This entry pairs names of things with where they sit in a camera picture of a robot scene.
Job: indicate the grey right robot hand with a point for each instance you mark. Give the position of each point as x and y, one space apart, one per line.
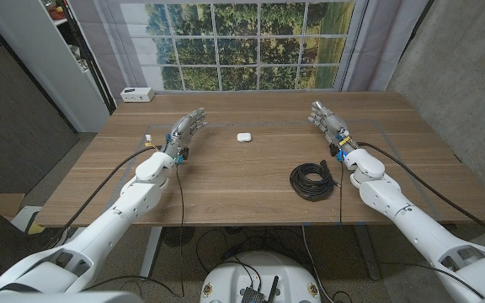
333 126

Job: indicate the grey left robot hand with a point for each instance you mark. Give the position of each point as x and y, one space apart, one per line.
181 130

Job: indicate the white AirPods case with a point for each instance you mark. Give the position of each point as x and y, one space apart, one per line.
244 137

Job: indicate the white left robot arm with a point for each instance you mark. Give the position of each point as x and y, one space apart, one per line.
112 219

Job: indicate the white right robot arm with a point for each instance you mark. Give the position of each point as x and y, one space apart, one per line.
411 223

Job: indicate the white power outlet box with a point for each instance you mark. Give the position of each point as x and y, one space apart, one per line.
137 95

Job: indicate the printed window backdrop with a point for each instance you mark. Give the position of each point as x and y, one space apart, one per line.
238 46

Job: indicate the black round floor fan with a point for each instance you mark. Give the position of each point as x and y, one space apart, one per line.
177 236

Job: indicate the black backdrop stand pole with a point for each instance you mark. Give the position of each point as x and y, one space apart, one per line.
93 63

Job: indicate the white table leg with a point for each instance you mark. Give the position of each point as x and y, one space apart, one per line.
150 252

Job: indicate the grey table leg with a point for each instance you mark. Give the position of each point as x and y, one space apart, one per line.
366 252

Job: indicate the white shelf cabinet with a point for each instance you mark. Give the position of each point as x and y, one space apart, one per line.
53 63

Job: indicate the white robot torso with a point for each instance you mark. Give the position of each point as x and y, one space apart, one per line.
263 273

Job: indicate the black antenna module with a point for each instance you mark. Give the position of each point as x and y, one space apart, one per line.
253 294

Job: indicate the brown cardboard box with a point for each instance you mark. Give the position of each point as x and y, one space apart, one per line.
0 203

